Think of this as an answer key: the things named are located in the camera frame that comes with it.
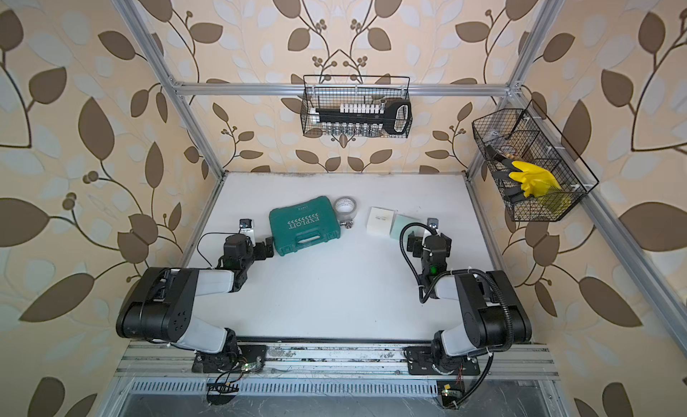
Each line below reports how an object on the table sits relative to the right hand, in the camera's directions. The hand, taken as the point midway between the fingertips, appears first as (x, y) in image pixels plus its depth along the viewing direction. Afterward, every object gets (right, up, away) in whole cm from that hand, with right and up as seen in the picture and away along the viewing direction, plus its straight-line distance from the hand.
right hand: (428, 234), depth 93 cm
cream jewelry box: (-16, +4, +9) cm, 19 cm away
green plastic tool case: (-46, +3, +5) cm, 46 cm away
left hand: (-62, -1, +1) cm, 62 cm away
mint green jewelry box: (-8, +4, +9) cm, 13 cm away
